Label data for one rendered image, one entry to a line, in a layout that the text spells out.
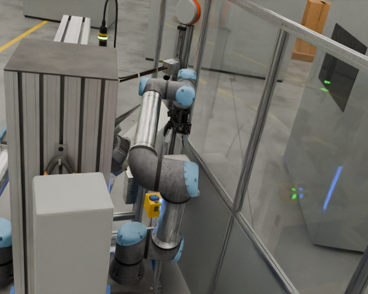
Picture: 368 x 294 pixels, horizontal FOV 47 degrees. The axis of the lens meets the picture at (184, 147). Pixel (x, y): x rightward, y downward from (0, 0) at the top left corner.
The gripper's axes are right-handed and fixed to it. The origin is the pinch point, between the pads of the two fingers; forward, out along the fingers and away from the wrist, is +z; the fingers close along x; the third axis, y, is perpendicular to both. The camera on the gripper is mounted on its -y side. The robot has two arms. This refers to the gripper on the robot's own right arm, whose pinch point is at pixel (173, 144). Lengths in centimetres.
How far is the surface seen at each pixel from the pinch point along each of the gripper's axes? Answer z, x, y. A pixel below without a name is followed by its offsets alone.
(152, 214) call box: 47.3, -1.7, -9.5
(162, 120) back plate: 16, 15, -57
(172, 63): -10, 25, -81
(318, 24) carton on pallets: 66, 548, -609
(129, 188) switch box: 73, 3, -69
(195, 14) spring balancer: -40, 36, -84
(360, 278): 11, 45, 79
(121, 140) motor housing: 29, -9, -57
